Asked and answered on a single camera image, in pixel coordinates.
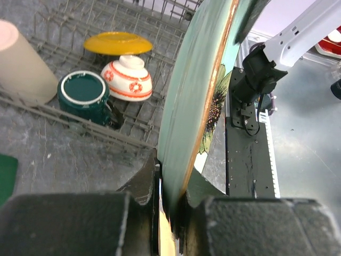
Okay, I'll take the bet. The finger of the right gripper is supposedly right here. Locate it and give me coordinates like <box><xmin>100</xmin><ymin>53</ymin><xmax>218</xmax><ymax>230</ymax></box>
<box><xmin>235</xmin><ymin>0</ymin><xmax>270</xmax><ymax>43</ymax></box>

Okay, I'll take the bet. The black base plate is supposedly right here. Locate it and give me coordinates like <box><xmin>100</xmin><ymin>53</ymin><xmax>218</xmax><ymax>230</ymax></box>
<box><xmin>225</xmin><ymin>67</ymin><xmax>278</xmax><ymax>198</ymax></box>

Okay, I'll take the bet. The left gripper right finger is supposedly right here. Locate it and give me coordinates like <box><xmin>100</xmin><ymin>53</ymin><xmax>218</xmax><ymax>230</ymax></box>
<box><xmin>180</xmin><ymin>171</ymin><xmax>340</xmax><ymax>255</ymax></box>

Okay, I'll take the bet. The dark green mug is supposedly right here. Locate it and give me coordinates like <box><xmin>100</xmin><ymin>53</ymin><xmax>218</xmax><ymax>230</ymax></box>
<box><xmin>57</xmin><ymin>70</ymin><xmax>124</xmax><ymax>130</ymax></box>

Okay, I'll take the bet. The green folded t-shirt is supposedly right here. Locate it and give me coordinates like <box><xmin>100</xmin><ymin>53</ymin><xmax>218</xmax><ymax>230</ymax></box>
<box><xmin>0</xmin><ymin>154</ymin><xmax>18</xmax><ymax>206</ymax></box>

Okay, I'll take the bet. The yellow small plate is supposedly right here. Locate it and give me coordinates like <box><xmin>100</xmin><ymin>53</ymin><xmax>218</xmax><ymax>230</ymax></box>
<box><xmin>83</xmin><ymin>31</ymin><xmax>153</xmax><ymax>55</ymax></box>

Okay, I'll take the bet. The white orange patterned bowl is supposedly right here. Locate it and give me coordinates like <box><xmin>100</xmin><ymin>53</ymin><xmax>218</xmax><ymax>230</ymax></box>
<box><xmin>101</xmin><ymin>55</ymin><xmax>153</xmax><ymax>102</ymax></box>

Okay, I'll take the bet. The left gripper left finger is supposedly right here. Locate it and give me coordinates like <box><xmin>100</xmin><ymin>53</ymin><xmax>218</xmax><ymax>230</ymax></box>
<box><xmin>1</xmin><ymin>150</ymin><xmax>159</xmax><ymax>255</ymax></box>

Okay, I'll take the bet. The light green flower plate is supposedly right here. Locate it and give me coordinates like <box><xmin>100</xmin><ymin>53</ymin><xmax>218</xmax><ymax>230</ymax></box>
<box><xmin>157</xmin><ymin>1</ymin><xmax>251</xmax><ymax>221</ymax></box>

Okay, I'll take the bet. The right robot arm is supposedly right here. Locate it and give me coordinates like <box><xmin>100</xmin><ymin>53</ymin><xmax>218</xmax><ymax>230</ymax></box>
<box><xmin>232</xmin><ymin>1</ymin><xmax>340</xmax><ymax>104</ymax></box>

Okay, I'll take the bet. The grey wire dish rack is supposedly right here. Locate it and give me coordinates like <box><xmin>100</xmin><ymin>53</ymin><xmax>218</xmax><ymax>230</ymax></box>
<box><xmin>0</xmin><ymin>0</ymin><xmax>203</xmax><ymax>150</ymax></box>

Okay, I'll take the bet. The beige ceramic cup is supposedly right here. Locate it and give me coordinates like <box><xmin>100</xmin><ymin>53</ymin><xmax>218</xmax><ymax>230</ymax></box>
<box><xmin>1</xmin><ymin>20</ymin><xmax>58</xmax><ymax>107</ymax></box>

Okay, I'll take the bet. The blue white cable duct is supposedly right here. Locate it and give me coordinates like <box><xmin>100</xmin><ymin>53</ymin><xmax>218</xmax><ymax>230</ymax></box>
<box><xmin>259</xmin><ymin>110</ymin><xmax>281</xmax><ymax>198</ymax></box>

